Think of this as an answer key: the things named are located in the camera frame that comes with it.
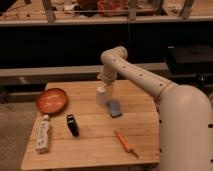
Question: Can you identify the white ceramic cup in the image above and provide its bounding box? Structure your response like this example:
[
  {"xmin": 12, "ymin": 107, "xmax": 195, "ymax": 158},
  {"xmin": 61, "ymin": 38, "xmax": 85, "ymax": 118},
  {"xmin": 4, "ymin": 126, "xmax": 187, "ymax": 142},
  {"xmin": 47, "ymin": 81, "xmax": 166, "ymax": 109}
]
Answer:
[{"xmin": 96, "ymin": 86, "xmax": 107, "ymax": 105}]

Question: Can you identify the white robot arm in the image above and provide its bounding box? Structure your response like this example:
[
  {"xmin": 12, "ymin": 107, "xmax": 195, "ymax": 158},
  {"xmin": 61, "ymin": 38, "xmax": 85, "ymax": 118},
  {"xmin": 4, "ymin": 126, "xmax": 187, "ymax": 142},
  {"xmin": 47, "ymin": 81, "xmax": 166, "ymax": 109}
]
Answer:
[{"xmin": 99, "ymin": 46, "xmax": 213, "ymax": 171}]

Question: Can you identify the blue sponge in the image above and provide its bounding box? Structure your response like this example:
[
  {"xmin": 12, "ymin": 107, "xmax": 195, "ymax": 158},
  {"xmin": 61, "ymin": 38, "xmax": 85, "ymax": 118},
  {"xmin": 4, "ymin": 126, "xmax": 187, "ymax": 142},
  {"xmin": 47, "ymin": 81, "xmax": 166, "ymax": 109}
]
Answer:
[{"xmin": 107, "ymin": 99, "xmax": 122, "ymax": 118}]

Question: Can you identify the wooden table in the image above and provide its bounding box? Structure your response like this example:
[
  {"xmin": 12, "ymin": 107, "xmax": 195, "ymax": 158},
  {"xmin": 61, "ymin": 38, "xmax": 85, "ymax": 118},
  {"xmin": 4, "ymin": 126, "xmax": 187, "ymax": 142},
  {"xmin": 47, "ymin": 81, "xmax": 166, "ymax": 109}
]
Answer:
[{"xmin": 21, "ymin": 80, "xmax": 159, "ymax": 170}]

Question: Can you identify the orange bowl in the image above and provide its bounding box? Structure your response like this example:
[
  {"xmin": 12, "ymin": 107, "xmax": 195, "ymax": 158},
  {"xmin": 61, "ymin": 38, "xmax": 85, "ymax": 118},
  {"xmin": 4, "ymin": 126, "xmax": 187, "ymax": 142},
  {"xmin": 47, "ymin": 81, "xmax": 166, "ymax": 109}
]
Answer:
[{"xmin": 36, "ymin": 88, "xmax": 68, "ymax": 114}]

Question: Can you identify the black box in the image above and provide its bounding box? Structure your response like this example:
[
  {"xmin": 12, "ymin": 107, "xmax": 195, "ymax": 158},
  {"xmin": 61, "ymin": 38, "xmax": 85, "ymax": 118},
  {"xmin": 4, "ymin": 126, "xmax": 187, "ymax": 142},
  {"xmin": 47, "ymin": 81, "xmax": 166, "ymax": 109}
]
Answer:
[{"xmin": 165, "ymin": 45, "xmax": 213, "ymax": 74}]

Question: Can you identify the orange object on shelf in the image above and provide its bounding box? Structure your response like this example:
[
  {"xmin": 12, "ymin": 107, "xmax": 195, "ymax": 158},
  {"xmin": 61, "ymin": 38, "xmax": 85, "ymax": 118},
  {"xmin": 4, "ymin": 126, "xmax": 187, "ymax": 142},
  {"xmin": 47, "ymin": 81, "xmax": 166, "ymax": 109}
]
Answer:
[{"xmin": 97, "ymin": 0, "xmax": 128, "ymax": 16}]

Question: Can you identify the white plastic bottle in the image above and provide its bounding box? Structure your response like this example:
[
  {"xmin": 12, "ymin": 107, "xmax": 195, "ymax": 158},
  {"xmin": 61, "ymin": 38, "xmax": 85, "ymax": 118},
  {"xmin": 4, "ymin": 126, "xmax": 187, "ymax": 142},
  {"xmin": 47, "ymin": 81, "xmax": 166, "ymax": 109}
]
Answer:
[{"xmin": 35, "ymin": 115, "xmax": 50, "ymax": 154}]

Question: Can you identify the orange handled tool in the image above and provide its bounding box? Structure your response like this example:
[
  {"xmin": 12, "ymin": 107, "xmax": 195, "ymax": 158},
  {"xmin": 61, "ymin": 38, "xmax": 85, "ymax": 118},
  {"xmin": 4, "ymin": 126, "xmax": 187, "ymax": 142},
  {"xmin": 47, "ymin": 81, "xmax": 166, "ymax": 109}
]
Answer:
[{"xmin": 114, "ymin": 130, "xmax": 139, "ymax": 158}]

